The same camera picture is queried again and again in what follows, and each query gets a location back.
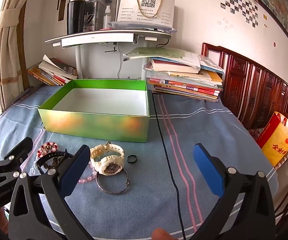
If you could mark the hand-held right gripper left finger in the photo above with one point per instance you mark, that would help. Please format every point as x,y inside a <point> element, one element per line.
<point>74,172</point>

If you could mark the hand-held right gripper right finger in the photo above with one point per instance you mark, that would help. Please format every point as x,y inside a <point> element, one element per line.
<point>207,172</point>

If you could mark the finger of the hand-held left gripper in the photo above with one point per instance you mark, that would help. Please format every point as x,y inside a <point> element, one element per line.
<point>19,150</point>

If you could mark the silver bangle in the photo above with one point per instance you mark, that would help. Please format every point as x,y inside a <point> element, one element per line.
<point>101,187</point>

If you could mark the white wrist watch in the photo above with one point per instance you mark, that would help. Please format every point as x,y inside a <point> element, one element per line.
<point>109,158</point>

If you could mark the shiny green cardboard box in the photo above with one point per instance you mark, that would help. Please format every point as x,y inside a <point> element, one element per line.
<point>96,127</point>

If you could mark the person's left hand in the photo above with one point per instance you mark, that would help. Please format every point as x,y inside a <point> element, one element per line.
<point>1,217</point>

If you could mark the person's right hand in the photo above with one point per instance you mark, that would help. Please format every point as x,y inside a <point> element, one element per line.
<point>164,234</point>

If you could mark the blue striped bedsheet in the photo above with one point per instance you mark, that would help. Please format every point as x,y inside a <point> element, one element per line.
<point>139,205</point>

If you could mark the red yellow box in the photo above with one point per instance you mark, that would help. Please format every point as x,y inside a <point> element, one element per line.
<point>276,142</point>

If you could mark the low stack of books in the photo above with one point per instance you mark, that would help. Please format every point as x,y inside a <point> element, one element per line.
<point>54,73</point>

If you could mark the beige curtain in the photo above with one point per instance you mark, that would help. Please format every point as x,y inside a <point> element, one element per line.
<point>11,50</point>

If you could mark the red carved wooden bench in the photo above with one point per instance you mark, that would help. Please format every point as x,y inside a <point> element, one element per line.
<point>256,92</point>

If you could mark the tall stack of books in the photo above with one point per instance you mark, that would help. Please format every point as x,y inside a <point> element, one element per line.
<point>184,80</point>

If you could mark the white desk shelf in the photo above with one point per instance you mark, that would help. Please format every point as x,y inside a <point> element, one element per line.
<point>104,36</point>

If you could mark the black thermos flask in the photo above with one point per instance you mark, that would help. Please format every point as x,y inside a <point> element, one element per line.
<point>76,16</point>

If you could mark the small white spray bottle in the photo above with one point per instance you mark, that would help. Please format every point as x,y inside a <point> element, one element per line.
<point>106,20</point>

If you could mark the clear plastic container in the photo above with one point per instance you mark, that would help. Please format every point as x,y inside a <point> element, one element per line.
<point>95,12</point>

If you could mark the white paper bag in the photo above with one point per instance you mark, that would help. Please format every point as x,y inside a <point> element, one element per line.
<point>146,12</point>

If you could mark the brown wall sticker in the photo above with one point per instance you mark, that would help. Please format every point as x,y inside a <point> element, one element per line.
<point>62,2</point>

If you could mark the group of small wall photos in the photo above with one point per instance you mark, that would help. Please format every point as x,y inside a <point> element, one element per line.
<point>241,2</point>

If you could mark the framed wall picture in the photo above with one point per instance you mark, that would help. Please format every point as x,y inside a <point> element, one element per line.
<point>278,7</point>

